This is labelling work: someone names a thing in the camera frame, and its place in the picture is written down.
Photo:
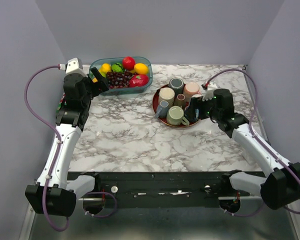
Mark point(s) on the dark grey mug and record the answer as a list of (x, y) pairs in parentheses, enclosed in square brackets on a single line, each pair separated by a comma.
[(177, 85)]

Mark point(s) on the brown small mug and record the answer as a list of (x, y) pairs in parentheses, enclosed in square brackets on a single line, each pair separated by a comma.
[(180, 101)]

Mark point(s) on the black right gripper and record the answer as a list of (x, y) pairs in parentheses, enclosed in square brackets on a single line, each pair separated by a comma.
[(197, 103)]

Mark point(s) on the red apple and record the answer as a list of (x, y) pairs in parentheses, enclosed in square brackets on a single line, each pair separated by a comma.
[(139, 80)]

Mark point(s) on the pink mug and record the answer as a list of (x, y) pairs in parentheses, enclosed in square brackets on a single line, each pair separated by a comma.
[(190, 89)]

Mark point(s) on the green striped watermelon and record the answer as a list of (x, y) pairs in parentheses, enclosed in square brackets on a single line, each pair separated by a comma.
[(117, 67)]

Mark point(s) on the white blue mug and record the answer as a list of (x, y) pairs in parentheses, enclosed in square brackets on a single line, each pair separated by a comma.
[(196, 96)]

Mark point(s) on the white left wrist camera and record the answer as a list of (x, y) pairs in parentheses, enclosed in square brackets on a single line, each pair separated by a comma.
[(74, 66)]

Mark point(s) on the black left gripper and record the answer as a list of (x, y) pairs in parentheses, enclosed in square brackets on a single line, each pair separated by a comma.
[(99, 87)]

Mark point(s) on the beige mug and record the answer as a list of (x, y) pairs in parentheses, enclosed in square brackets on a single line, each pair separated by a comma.
[(167, 94)]

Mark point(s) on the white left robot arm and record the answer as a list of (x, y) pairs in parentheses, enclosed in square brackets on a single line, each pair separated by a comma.
[(53, 193)]

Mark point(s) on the yellow orange fruit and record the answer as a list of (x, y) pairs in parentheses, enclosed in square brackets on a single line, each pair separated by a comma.
[(104, 69)]

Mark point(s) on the white box with knob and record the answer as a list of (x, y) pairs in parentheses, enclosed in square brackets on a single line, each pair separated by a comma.
[(249, 159)]

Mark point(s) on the sage green mug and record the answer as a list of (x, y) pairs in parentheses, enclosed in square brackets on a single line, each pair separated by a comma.
[(176, 117)]

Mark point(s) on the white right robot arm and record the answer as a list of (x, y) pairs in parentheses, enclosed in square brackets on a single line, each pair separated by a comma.
[(280, 185)]

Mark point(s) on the dark purple grapes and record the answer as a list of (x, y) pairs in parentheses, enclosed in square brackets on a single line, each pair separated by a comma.
[(118, 80)]

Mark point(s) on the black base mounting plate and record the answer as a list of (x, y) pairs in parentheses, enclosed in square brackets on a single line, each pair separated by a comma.
[(126, 190)]

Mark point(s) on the teal plastic fruit container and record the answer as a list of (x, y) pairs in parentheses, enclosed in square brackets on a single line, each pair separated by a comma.
[(128, 90)]

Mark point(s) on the yellow lemon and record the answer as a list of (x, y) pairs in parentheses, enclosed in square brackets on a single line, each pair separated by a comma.
[(141, 69)]

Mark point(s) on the green chips bag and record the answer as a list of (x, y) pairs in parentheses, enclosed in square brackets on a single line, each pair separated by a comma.
[(60, 102)]

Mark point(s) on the light blue textured mug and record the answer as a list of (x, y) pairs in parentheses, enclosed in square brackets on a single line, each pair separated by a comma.
[(162, 109)]

